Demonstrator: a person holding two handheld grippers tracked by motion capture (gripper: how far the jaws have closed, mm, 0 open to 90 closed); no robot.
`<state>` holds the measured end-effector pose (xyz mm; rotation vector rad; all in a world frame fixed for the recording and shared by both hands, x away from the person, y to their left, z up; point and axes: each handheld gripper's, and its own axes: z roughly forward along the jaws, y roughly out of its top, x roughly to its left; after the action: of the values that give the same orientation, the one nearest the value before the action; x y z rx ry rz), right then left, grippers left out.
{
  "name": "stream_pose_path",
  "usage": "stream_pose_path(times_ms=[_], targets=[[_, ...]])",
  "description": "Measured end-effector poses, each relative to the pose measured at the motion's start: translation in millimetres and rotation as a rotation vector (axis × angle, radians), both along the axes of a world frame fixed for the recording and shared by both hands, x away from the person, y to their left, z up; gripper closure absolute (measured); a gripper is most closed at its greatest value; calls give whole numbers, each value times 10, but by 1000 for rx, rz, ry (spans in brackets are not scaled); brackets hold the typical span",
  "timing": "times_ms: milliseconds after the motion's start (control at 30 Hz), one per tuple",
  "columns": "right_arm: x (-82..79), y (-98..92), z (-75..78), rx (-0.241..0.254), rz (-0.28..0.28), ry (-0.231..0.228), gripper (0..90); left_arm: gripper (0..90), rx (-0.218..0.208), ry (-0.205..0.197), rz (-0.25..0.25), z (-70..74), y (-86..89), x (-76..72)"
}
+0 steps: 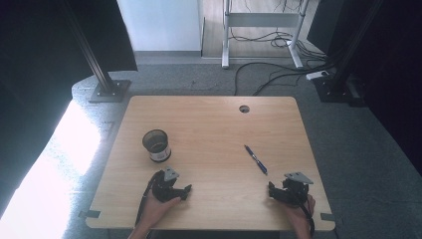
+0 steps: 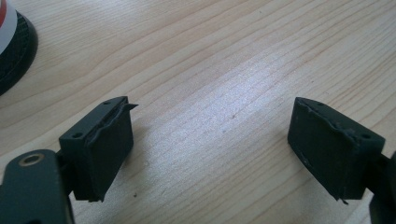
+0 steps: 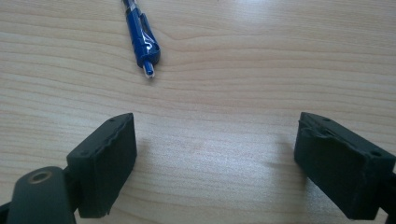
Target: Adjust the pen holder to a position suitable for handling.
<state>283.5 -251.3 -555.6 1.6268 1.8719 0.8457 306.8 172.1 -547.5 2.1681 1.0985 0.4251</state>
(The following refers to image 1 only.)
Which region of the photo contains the person's left hand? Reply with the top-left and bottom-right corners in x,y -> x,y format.
140,190 -> 182,230

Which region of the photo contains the white power strip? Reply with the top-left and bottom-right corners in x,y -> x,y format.
306,70 -> 330,82

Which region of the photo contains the black mesh pen holder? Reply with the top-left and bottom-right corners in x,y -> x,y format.
141,128 -> 172,163

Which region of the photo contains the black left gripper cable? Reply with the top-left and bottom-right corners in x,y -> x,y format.
134,170 -> 161,227

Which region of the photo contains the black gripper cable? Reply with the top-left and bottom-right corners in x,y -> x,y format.
298,198 -> 316,237
134,170 -> 161,227

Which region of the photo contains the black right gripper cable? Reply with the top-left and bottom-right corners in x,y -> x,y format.
298,198 -> 316,237

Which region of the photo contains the tangle of black cables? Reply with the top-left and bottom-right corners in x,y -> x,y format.
228,29 -> 327,61

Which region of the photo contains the black floor cable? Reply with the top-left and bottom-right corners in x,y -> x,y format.
233,61 -> 329,98

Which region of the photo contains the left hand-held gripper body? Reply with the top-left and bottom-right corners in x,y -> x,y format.
151,165 -> 183,203

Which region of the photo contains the dark curtain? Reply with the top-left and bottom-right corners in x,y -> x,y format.
0,0 -> 138,217
307,0 -> 422,177

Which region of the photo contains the person's right hand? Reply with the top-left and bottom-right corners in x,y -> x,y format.
283,194 -> 317,233

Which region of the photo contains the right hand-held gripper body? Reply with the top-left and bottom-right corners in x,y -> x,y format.
281,171 -> 315,208

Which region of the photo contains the black metal stand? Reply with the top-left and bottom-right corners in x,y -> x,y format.
61,0 -> 132,104
313,0 -> 384,104

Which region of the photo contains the white desk frame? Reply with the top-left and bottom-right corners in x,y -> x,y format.
221,0 -> 312,70

